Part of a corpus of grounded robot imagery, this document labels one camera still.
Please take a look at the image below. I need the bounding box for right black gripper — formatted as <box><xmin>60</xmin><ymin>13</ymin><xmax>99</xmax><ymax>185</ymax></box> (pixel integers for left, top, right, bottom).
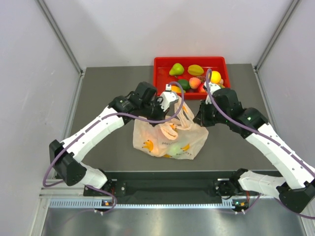
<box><xmin>193</xmin><ymin>98</ymin><xmax>230</xmax><ymax>127</ymax></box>

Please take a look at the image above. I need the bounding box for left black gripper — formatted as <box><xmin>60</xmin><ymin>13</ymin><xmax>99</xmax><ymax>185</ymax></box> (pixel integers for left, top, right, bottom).
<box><xmin>140</xmin><ymin>96</ymin><xmax>170</xmax><ymax>127</ymax></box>

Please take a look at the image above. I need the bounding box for translucent banana print plastic bag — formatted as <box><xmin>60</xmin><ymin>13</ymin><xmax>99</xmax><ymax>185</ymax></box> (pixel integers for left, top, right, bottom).
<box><xmin>133</xmin><ymin>103</ymin><xmax>209</xmax><ymax>160</ymax></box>

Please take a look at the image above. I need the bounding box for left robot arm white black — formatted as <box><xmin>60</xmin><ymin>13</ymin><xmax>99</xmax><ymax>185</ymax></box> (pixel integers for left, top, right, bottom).
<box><xmin>49</xmin><ymin>82</ymin><xmax>178</xmax><ymax>195</ymax></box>

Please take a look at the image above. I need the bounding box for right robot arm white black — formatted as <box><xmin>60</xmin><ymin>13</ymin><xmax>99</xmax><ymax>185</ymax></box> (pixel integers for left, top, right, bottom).
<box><xmin>193</xmin><ymin>85</ymin><xmax>315</xmax><ymax>213</ymax></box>

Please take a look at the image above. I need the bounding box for yellow orange fruit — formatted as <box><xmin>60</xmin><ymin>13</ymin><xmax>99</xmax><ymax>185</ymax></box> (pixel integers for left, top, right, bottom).
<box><xmin>210</xmin><ymin>71</ymin><xmax>221</xmax><ymax>84</ymax></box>

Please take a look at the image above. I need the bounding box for red apple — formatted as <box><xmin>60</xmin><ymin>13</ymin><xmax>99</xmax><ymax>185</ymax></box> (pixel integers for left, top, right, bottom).
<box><xmin>197</xmin><ymin>83</ymin><xmax>207</xmax><ymax>93</ymax></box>

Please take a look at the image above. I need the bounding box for yellow green mango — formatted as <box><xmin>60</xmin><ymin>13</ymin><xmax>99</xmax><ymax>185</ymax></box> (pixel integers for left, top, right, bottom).
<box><xmin>171</xmin><ymin>85</ymin><xmax>182</xmax><ymax>93</ymax></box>

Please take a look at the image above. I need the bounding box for pink peach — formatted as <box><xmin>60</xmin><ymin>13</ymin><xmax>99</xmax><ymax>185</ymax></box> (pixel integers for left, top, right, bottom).
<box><xmin>189</xmin><ymin>77</ymin><xmax>201</xmax><ymax>89</ymax></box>

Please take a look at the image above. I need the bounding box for green avocado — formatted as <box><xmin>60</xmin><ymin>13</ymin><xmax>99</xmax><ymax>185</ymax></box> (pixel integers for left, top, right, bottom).
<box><xmin>177</xmin><ymin>79</ymin><xmax>190</xmax><ymax>91</ymax></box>

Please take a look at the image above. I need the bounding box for red plastic tray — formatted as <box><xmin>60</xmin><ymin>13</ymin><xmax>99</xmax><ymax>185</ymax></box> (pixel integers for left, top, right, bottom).
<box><xmin>153</xmin><ymin>57</ymin><xmax>230</xmax><ymax>95</ymax></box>

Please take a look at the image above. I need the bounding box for yellow starfruit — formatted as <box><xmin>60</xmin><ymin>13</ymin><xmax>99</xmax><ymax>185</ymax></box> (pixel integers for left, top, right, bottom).
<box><xmin>188</xmin><ymin>64</ymin><xmax>204</xmax><ymax>76</ymax></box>

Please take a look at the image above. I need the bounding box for green pear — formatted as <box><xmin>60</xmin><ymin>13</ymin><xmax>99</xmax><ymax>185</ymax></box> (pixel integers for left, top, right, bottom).
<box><xmin>169</xmin><ymin>63</ymin><xmax>185</xmax><ymax>76</ymax></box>

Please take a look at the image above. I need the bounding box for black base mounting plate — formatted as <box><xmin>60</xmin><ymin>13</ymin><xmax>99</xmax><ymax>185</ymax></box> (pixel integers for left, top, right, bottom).
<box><xmin>83</xmin><ymin>171</ymin><xmax>244</xmax><ymax>204</ymax></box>

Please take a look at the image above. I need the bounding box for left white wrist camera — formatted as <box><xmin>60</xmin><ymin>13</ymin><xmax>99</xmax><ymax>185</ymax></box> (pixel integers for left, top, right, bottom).
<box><xmin>157</xmin><ymin>84</ymin><xmax>179</xmax><ymax>112</ymax></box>

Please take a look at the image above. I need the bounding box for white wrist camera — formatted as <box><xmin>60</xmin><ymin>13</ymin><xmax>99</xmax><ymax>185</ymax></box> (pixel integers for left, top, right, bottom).
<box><xmin>203</xmin><ymin>82</ymin><xmax>221</xmax><ymax>105</ymax></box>
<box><xmin>157</xmin><ymin>84</ymin><xmax>179</xmax><ymax>112</ymax></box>

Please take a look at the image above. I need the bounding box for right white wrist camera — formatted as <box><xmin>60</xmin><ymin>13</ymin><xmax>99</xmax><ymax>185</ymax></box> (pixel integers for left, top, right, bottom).
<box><xmin>203</xmin><ymin>82</ymin><xmax>221</xmax><ymax>105</ymax></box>

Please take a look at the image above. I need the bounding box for grey slotted cable duct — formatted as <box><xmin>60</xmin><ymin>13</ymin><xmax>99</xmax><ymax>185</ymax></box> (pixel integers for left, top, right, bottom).
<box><xmin>49</xmin><ymin>198</ymin><xmax>237</xmax><ymax>209</ymax></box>

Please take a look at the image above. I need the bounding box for aluminium frame rail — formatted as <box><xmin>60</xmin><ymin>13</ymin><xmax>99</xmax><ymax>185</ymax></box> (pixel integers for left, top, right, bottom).
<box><xmin>39</xmin><ymin>182</ymin><xmax>84</xmax><ymax>198</ymax></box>

